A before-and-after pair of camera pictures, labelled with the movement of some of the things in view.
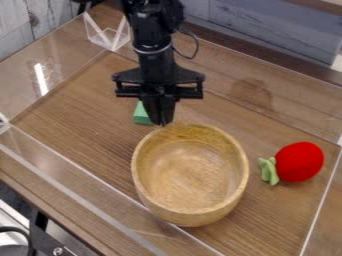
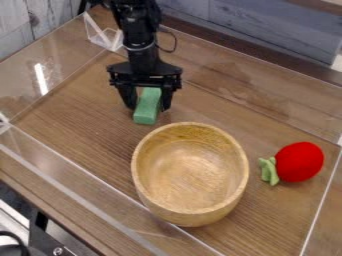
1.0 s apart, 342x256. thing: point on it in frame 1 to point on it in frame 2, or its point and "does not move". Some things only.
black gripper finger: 151,104 to 129,95
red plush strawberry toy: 296,164 does not move
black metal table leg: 44,244 does not move
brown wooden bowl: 190,172 does not move
